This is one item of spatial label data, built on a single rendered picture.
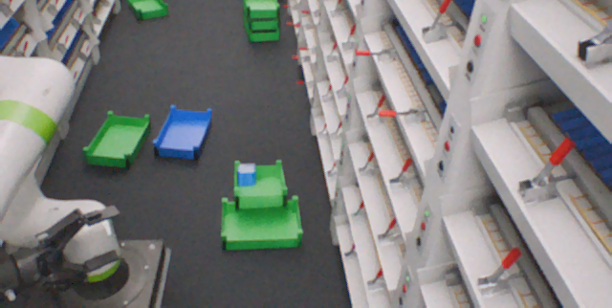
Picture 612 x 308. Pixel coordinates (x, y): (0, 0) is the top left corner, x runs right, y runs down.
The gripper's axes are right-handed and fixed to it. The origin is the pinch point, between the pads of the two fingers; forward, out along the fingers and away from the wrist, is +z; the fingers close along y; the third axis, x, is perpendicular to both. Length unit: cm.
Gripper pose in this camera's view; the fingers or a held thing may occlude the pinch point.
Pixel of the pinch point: (111, 234)
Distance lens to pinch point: 124.5
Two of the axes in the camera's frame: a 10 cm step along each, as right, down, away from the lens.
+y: 2.0, -8.2, -5.3
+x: -6.7, -5.1, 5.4
